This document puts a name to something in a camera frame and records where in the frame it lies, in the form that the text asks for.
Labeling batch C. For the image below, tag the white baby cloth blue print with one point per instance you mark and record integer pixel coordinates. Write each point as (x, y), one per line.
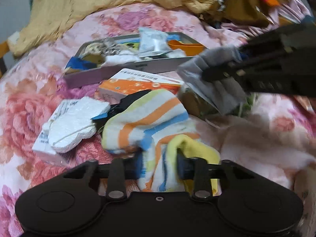
(124, 56)

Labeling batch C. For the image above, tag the white plastic packet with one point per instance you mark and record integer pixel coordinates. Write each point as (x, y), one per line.
(152, 40)

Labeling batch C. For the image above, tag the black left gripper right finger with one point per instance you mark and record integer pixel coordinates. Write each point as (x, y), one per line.
(183, 166)

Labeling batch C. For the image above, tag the black knitted sock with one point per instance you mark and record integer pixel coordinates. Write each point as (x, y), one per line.
(115, 109)

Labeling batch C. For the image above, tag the pink floral bedsheet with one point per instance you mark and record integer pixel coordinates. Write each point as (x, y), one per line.
(33, 88)

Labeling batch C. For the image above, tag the grey tray with cartoon picture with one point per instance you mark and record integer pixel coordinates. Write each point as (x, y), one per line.
(100, 59)

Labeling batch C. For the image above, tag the light grey cloth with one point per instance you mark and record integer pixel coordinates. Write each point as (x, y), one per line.
(209, 75)

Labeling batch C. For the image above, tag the colourful striped brown garment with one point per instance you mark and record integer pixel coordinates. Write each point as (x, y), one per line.
(241, 12)

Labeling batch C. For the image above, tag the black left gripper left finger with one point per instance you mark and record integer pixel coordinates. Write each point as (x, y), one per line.
(137, 165)

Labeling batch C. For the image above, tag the wooden bed frame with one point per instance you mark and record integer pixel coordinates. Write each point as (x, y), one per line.
(4, 49)

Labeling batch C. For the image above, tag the orange white medicine box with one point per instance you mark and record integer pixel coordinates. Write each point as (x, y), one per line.
(129, 81)

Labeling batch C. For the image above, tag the grey drawstring pouch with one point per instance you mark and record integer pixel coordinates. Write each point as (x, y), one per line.
(102, 48)

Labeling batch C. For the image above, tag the striped pastel towel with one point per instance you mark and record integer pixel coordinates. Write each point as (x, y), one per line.
(160, 126)

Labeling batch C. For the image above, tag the white blue medicine box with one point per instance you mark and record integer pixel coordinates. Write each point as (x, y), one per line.
(42, 148)

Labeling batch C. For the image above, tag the orange plastic bowl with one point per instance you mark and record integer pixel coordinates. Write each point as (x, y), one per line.
(190, 49)

